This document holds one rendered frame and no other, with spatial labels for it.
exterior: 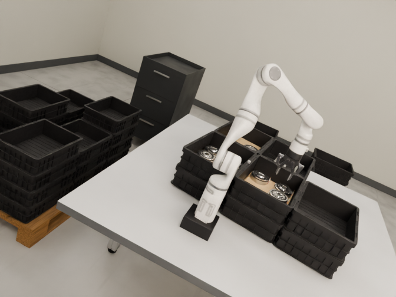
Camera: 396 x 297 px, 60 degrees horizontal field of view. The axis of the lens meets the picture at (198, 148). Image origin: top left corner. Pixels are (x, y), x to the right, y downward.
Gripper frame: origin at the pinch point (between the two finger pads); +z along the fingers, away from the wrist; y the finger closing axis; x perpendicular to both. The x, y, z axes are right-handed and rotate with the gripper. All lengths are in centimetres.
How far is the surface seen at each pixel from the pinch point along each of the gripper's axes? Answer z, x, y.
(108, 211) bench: 29, -62, -53
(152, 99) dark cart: 41, 110, -144
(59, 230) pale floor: 98, -25, -105
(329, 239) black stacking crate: 9.2, -17.9, 31.6
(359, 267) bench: 27, 7, 54
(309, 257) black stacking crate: 22.6, -17.7, 28.9
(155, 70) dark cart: 15, 111, -151
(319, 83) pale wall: -8, 336, -34
